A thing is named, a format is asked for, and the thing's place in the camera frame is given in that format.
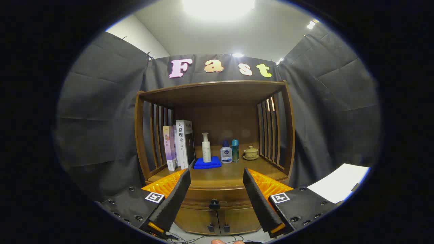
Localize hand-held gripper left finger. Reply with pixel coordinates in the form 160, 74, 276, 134
97, 168, 192, 238

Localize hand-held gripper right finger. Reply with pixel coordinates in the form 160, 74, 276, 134
242, 167, 343, 239

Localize wooden drawer with black knob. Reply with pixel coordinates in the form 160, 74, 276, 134
180, 186, 255, 210

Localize wooden cabinet door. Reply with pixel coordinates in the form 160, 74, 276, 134
217, 207, 261, 235
175, 207, 219, 235

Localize wooden countertop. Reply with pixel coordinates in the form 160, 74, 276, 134
148, 142, 289, 189

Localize wooden cabinet with slatted shelf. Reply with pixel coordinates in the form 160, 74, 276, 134
134, 80, 296, 236

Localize beige lidded teacup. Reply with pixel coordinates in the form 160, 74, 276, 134
243, 146, 259, 161

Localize blue folded cloth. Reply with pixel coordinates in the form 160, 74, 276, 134
193, 156, 222, 169

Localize purple book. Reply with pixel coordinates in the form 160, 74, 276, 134
163, 126, 177, 171

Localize white bottle with blue cap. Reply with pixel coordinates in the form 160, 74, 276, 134
220, 141, 233, 164

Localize thick white book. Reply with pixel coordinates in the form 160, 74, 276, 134
176, 119, 195, 170

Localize white pump bottle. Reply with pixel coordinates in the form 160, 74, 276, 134
202, 133, 212, 163

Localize white side table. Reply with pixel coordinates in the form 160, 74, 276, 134
307, 164, 371, 204

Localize round ceiling light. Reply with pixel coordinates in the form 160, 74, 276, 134
181, 0, 255, 21

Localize black floor cables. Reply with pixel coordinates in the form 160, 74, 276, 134
166, 233, 268, 244

